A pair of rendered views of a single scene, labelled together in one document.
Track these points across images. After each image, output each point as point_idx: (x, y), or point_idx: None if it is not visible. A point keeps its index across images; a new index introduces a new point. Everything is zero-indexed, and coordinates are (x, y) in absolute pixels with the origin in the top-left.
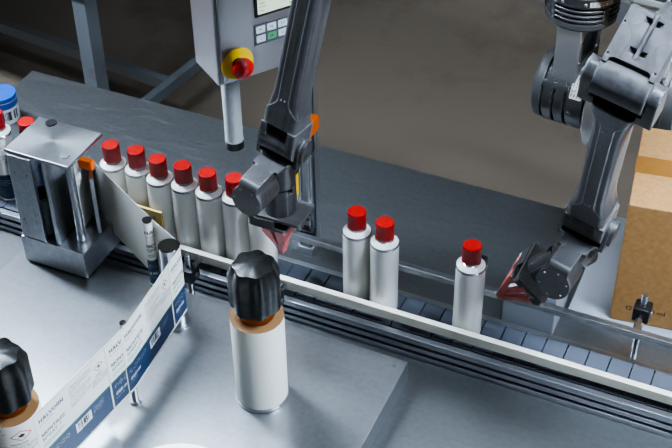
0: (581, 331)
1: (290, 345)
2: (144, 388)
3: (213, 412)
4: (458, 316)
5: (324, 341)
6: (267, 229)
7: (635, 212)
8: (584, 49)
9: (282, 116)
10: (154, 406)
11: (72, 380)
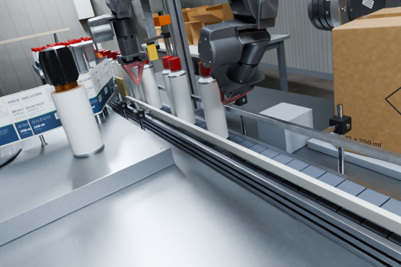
0: (311, 156)
1: (127, 134)
2: (54, 140)
3: (61, 153)
4: (206, 121)
5: (143, 134)
6: (122, 64)
7: (337, 36)
8: None
9: None
10: (46, 147)
11: None
